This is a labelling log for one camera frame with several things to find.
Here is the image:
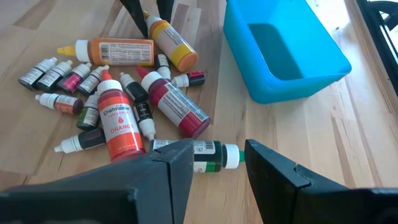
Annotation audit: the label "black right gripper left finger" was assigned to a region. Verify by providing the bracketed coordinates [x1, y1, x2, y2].
[6, 139, 195, 224]

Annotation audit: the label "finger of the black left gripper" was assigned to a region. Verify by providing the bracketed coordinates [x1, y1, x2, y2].
[156, 0, 175, 24]
[120, 0, 149, 39]

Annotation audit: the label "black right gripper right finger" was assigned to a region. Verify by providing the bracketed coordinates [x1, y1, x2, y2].
[244, 139, 398, 224]

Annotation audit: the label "large orange bottle yellow bands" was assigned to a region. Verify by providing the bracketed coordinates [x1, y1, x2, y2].
[143, 11, 200, 73]

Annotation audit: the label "large orange bottle yellow tip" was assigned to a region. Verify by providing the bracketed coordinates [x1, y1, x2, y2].
[56, 37, 155, 67]

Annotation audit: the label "large green food coloring bottle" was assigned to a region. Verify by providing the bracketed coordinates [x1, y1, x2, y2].
[150, 139, 246, 174]

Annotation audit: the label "small black food coloring bottle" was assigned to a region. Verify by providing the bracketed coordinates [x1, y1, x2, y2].
[119, 72, 149, 103]
[133, 101, 157, 142]
[154, 53, 172, 80]
[76, 64, 111, 96]

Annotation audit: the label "small red food coloring bottle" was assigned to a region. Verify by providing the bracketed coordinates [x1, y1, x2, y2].
[171, 70, 206, 88]

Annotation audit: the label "large red food coloring bottle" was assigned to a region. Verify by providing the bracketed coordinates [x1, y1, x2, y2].
[136, 65, 212, 139]

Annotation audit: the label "large orange Chefmaster bottle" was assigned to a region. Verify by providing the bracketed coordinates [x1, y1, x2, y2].
[96, 69, 146, 163]

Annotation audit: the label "small green food coloring bottle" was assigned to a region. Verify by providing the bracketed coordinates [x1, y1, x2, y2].
[76, 91, 101, 131]

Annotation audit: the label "small pink food coloring bottle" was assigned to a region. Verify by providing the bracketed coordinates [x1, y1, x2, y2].
[56, 62, 93, 95]

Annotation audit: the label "small dark brown coloring bottle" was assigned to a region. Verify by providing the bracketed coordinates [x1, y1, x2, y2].
[53, 128, 107, 154]

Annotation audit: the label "small brown food coloring bottle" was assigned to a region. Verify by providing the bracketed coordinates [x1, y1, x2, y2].
[34, 92, 85, 115]

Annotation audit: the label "middle white dropper bottle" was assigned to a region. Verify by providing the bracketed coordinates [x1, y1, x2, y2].
[36, 59, 73, 93]

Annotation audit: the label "white dropper bottle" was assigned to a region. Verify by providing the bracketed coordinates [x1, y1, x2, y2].
[36, 59, 73, 93]
[17, 57, 58, 91]

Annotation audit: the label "blue plastic bin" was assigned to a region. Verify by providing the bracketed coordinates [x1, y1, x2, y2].
[223, 0, 353, 105]

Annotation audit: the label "rightmost white dropper bottle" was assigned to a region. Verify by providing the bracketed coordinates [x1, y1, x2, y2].
[17, 57, 58, 91]

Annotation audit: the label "black aluminium table frame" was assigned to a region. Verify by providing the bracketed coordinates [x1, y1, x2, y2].
[356, 0, 398, 97]

